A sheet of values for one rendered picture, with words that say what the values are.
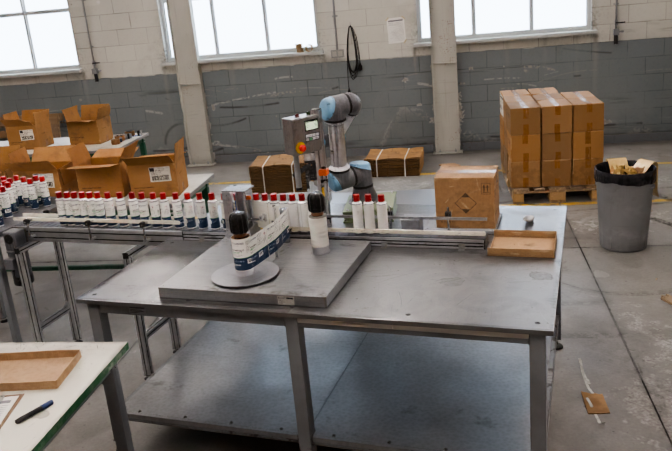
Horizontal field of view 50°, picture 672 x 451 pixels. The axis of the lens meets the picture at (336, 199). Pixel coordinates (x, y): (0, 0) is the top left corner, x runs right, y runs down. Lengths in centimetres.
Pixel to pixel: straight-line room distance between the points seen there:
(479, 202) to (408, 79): 543
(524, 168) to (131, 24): 536
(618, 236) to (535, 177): 142
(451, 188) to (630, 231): 233
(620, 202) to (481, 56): 380
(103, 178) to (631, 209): 383
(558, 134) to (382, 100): 289
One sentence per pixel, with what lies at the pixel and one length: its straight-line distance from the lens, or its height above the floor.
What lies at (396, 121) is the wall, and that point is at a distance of 915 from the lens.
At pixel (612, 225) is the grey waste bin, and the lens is 580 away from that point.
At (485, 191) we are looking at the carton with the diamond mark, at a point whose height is 105.
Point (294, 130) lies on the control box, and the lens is 369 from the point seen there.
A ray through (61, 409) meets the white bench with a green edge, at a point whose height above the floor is 80.
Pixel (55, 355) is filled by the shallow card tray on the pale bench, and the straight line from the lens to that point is 311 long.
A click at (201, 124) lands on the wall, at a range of 963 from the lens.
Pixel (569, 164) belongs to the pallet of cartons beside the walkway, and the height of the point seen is 35.
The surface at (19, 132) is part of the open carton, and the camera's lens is 802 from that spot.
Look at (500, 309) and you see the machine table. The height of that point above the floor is 83.
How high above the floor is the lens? 210
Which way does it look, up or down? 16 degrees down
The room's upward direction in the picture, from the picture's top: 5 degrees counter-clockwise
